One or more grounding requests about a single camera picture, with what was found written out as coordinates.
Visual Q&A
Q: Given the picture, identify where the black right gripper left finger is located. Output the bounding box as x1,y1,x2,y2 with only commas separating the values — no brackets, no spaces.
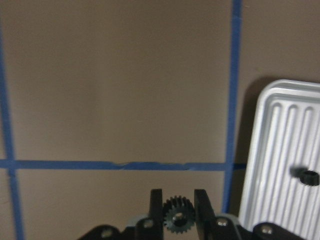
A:
149,189,164,240

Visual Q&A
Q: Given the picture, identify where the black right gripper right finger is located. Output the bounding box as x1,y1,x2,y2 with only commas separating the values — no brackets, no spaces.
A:
194,189,218,240

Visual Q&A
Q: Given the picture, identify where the small black bearing gear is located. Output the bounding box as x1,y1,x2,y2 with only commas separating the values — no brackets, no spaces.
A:
162,196,196,234

